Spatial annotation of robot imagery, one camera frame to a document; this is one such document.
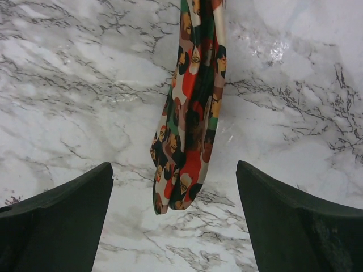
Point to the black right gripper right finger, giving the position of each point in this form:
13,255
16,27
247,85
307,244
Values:
291,230

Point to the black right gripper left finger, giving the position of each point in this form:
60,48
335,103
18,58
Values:
60,229

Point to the colourful faces patterned tie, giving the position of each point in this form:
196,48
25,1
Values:
184,139

